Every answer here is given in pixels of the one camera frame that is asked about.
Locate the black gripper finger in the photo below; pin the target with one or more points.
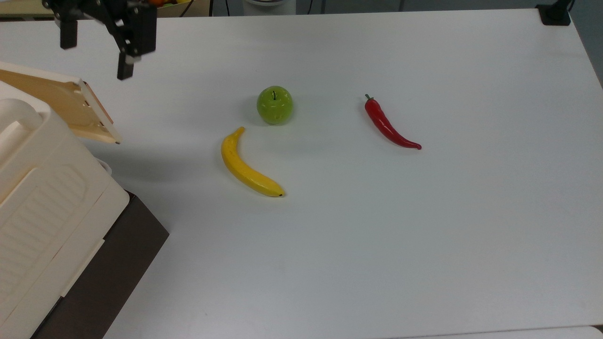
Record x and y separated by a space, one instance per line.
125 68
68 35

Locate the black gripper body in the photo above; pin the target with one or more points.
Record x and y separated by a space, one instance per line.
139 28

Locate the cream cabinet door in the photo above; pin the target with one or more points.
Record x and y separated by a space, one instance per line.
66 106

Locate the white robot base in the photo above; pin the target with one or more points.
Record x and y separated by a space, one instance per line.
268 6

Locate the cream plastic cabinet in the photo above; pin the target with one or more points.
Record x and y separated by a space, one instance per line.
47 207

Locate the light wooden side table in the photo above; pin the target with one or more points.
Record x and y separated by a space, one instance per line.
21 6

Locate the small translucent plastic loop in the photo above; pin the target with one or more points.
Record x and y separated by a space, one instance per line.
106 165

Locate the yellow banana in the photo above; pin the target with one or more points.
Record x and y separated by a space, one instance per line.
240 167

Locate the green apple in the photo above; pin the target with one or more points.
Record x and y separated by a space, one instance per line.
274 107

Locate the dark brown base box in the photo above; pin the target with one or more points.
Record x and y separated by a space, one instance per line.
118 254

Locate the red chili pepper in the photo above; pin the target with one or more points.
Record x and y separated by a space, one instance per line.
384 125

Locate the black clamp mount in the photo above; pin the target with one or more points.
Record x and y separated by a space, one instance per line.
555 15

